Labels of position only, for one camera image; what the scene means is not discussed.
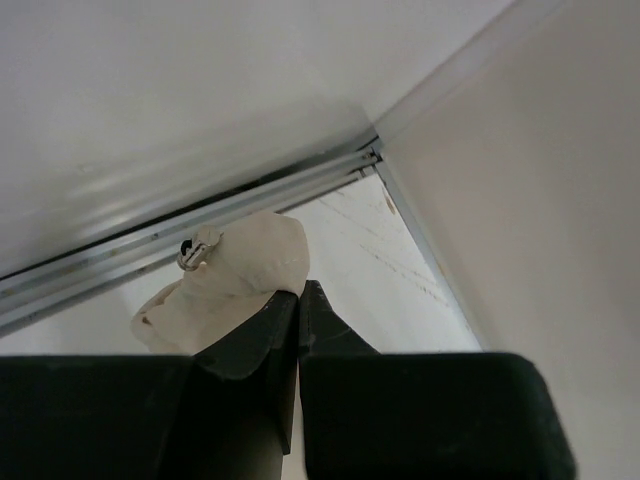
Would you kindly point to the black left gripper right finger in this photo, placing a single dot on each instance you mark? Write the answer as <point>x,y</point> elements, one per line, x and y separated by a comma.
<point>322,331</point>

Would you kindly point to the beige trousers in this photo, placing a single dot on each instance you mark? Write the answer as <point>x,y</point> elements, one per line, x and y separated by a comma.
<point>242,267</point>

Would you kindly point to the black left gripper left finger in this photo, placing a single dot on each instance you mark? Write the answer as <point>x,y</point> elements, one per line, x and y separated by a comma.
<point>253,368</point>

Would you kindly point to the aluminium table edge rail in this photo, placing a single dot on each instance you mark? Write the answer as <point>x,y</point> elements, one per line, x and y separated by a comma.
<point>367,251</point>

